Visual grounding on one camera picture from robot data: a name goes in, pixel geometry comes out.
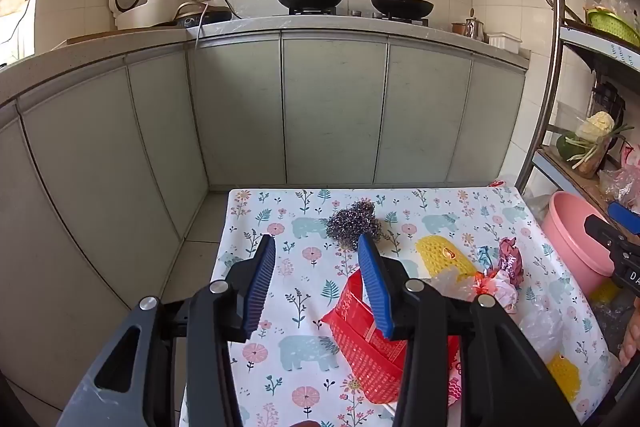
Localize red snack packet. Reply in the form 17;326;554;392
320;268;461;405

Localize red white candy wrapper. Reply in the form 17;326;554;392
472;271;518;308

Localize green onions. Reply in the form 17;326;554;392
567;126;630;170

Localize purple candy wrapper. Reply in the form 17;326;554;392
497;237;524;290

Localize green plastic basket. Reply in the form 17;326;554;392
586;8;640;48

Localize clear bag of nuts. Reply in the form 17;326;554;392
599;164;640;214

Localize steel wool scourer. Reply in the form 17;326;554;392
326;201;382;253

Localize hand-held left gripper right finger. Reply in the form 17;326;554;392
357;233;581;427

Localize grey kitchen cabinet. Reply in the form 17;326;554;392
0;14;531;408

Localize wooden cutting board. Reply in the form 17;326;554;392
65;29;123;46

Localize translucent plastic bag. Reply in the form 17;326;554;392
429;266;567;360

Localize blue white candy wrapper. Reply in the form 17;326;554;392
475;245;496;273

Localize clear plastic vegetable container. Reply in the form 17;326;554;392
556;102;622;178

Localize gas stove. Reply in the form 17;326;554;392
287;5;431;26

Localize cauliflower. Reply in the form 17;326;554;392
576;111;616;142

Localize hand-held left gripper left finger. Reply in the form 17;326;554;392
57;234;277;427

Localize green pepper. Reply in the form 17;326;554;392
557;134;581;160

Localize pink plastic bucket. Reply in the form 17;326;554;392
541;192;617;290

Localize plain yellow foam net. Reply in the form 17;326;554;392
545;353;581;400

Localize metal shelf rack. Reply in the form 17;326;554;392
515;0;640;233

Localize window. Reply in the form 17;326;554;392
0;0;45;64

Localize person's right hand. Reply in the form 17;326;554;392
619;307;640;368

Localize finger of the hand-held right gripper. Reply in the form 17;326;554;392
608;201;640;235
584;214;640;265

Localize metal kettle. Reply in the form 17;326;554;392
465;8;485;40

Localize white plastic box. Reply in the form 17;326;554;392
487;32;522;54

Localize yellow foam net red sticker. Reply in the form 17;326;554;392
416;234;478;280

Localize black electric cooker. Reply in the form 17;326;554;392
172;2;233;28

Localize floral printed tablecloth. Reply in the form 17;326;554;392
182;187;623;427

